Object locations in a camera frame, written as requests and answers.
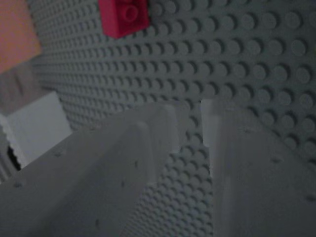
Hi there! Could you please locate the small red brick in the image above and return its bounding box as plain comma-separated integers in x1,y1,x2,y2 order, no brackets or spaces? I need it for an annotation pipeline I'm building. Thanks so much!
98,0,151,40

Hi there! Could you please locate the grey Lego baseplate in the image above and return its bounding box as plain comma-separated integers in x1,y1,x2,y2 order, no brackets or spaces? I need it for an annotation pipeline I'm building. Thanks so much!
26,0,316,237

